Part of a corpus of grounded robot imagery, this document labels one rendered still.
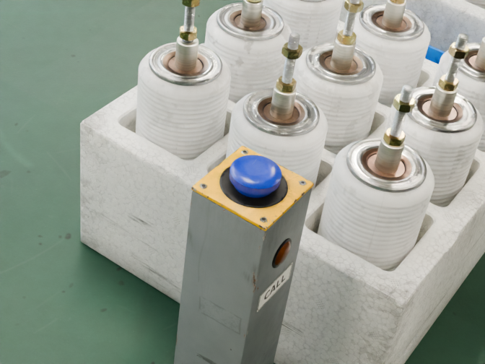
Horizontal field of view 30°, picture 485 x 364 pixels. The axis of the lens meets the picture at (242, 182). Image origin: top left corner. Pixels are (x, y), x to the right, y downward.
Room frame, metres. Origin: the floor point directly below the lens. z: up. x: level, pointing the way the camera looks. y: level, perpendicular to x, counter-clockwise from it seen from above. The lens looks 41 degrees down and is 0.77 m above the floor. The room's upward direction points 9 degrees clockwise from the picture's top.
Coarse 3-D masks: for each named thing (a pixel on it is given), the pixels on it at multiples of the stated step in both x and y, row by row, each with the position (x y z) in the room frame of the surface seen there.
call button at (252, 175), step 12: (252, 156) 0.55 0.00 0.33; (240, 168) 0.53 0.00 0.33; (252, 168) 0.53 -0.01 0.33; (264, 168) 0.54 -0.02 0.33; (276, 168) 0.54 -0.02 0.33; (240, 180) 0.52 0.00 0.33; (252, 180) 0.52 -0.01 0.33; (264, 180) 0.52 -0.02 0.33; (276, 180) 0.53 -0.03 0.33; (240, 192) 0.52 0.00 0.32; (252, 192) 0.51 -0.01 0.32; (264, 192) 0.52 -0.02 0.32
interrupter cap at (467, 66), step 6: (474, 48) 0.89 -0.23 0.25; (468, 54) 0.88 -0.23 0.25; (474, 54) 0.88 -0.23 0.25; (462, 60) 0.86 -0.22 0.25; (468, 60) 0.87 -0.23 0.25; (474, 60) 0.87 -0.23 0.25; (462, 66) 0.85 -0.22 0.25; (468, 66) 0.85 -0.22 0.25; (474, 66) 0.86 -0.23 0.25; (462, 72) 0.84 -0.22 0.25; (468, 72) 0.84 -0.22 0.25; (474, 72) 0.84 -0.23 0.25; (480, 72) 0.85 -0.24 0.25; (474, 78) 0.84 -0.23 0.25; (480, 78) 0.83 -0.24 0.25
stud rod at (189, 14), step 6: (186, 6) 0.78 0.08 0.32; (186, 12) 0.77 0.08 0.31; (192, 12) 0.78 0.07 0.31; (186, 18) 0.78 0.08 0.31; (192, 18) 0.78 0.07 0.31; (186, 24) 0.78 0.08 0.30; (192, 24) 0.78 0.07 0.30; (186, 30) 0.77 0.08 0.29; (192, 30) 0.78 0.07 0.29; (186, 42) 0.77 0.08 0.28
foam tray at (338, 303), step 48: (96, 144) 0.74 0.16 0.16; (144, 144) 0.73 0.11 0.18; (96, 192) 0.74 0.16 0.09; (144, 192) 0.70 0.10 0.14; (480, 192) 0.73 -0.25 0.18; (96, 240) 0.74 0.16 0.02; (144, 240) 0.70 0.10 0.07; (432, 240) 0.65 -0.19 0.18; (480, 240) 0.78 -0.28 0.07; (336, 288) 0.59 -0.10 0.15; (384, 288) 0.58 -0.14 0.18; (432, 288) 0.64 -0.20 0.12; (288, 336) 0.61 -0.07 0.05; (336, 336) 0.58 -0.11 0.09; (384, 336) 0.56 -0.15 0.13
